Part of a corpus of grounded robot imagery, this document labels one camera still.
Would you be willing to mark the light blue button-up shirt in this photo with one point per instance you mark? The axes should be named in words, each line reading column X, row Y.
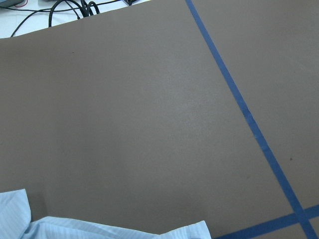
column 15, row 223

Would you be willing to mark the black smartphone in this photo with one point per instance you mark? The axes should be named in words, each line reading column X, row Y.
column 129, row 2

